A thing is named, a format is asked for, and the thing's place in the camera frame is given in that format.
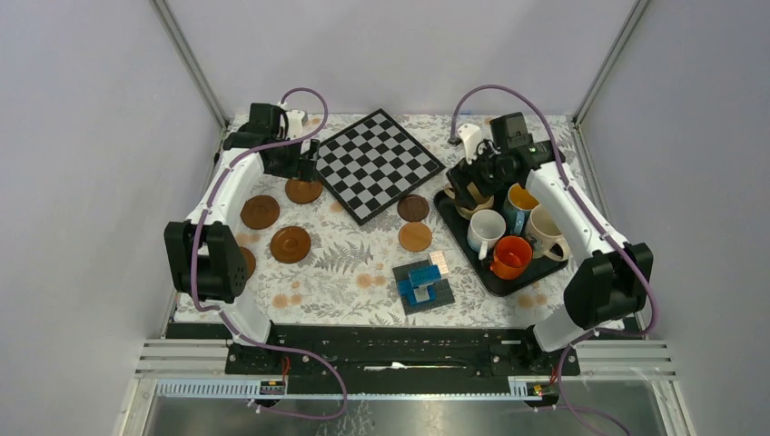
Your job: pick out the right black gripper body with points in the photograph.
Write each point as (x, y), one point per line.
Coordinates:
(486, 173)

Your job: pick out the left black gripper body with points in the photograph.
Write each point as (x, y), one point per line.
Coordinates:
(290, 164)

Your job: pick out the brown wooden ringed coaster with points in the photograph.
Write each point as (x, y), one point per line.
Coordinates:
(250, 261)
(260, 212)
(301, 192)
(290, 244)

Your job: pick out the orange mug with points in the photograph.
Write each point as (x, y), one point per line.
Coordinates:
(510, 257)

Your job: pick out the dark walnut coaster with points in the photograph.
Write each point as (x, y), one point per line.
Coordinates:
(413, 208)

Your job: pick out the black white chessboard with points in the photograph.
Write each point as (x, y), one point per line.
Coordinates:
(372, 164)

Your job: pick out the black cup tray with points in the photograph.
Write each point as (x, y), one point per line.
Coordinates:
(458, 226)

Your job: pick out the light orange coaster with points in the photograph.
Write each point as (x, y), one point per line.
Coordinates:
(415, 237)

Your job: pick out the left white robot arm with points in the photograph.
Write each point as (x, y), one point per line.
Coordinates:
(206, 262)

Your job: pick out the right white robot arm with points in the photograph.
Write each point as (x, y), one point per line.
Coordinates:
(612, 278)

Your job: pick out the blue mug yellow inside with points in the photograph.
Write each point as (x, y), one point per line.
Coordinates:
(518, 205)

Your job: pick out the beige round mug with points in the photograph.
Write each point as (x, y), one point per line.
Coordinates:
(480, 202)

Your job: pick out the white mug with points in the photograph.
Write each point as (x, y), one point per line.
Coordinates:
(486, 228)

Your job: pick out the cream tall mug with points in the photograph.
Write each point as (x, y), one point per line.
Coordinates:
(546, 240)

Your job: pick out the floral tablecloth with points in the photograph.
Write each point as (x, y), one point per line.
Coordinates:
(347, 276)

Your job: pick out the lego brick model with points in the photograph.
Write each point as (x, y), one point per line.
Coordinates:
(423, 286)

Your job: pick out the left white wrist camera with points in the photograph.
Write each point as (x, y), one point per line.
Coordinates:
(294, 118)

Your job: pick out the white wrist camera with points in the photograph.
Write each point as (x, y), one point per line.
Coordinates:
(471, 136)
(294, 118)

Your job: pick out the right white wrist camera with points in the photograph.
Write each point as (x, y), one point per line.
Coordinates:
(471, 136)

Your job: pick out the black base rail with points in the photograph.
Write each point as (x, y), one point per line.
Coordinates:
(317, 361)

